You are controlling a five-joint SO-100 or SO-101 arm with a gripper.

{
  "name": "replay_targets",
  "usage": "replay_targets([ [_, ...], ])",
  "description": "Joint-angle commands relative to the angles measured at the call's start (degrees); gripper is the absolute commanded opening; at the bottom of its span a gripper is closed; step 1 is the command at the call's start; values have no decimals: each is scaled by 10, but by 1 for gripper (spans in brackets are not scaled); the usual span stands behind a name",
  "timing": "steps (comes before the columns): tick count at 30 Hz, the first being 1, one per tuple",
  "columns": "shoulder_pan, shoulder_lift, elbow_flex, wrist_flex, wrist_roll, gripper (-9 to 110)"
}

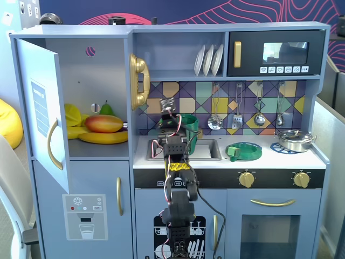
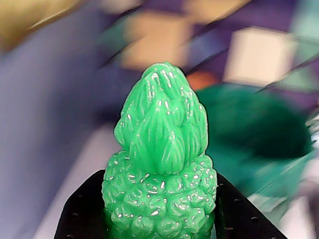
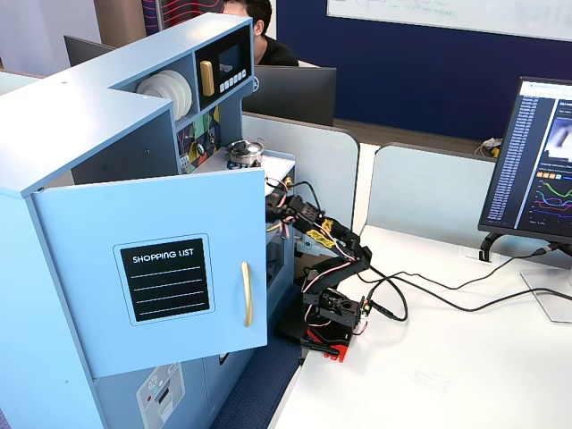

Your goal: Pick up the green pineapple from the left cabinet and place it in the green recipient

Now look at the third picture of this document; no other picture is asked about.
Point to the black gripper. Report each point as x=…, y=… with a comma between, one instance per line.
x=273, y=205

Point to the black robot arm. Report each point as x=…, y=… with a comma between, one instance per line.
x=344, y=263

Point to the blue shopping list cabinet door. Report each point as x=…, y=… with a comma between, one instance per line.
x=89, y=214

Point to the gold toy faucet knob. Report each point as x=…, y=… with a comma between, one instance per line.
x=288, y=182

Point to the grey desk divider panel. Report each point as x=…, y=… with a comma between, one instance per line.
x=424, y=192
x=322, y=170

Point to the silver toy pot with lid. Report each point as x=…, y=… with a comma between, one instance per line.
x=245, y=152

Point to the black monitor back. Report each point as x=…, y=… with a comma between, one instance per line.
x=295, y=94

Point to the white toy plate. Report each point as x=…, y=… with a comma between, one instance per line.
x=156, y=87
x=183, y=102
x=190, y=95

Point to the red table clamp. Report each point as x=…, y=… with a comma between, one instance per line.
x=330, y=348

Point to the person in black shirt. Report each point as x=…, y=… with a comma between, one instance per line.
x=272, y=49

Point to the black toy microwave door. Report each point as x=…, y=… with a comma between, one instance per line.
x=232, y=44

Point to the blue woven mat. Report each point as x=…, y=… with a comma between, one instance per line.
x=254, y=384

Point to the red wave pattern banner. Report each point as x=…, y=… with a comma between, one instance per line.
x=179, y=11

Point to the blue toy kitchen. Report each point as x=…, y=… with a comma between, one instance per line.
x=67, y=111

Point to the computer monitor showing graphs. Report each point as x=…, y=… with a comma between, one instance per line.
x=514, y=156

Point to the dark monitor back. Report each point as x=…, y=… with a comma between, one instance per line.
x=85, y=49

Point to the white whiteboard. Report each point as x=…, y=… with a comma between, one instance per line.
x=447, y=13

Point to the silver monitor stand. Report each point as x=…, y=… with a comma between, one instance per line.
x=549, y=295

